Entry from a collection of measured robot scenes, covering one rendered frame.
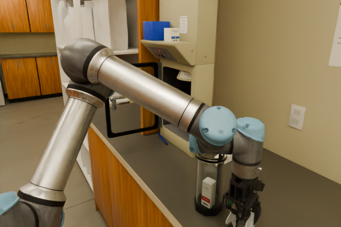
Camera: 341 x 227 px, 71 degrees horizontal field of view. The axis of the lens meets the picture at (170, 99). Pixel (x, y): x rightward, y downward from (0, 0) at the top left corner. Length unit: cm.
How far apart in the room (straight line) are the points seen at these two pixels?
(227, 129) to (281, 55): 89
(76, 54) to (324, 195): 103
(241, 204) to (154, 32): 83
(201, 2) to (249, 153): 68
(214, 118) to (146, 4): 99
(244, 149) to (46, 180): 50
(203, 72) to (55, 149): 72
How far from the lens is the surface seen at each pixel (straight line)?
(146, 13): 137
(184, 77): 121
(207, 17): 112
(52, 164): 69
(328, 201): 117
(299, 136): 135
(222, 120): 49
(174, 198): 101
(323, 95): 125
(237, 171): 69
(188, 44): 106
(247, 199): 74
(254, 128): 63
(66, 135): 69
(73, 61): 61
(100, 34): 224
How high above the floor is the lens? 158
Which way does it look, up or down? 17 degrees down
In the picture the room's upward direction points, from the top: straight up
